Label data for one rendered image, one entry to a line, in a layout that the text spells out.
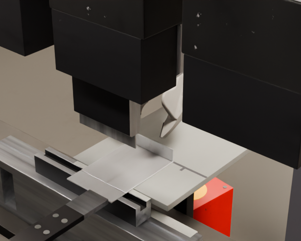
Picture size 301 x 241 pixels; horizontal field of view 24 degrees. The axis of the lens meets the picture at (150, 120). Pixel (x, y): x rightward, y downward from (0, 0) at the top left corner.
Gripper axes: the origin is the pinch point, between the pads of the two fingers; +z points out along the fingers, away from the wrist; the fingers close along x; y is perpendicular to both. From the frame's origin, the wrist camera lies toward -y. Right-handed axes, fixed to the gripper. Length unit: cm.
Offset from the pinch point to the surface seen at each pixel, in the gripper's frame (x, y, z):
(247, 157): -71, -177, -11
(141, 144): -1.6, -2.4, 3.2
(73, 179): -3.2, 6.6, 11.5
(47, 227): 2.4, 14.3, 17.6
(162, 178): 5.7, 0.0, 6.3
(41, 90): -180, -165, -2
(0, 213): -18.9, -0.1, 22.5
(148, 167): 2.6, -0.3, 5.7
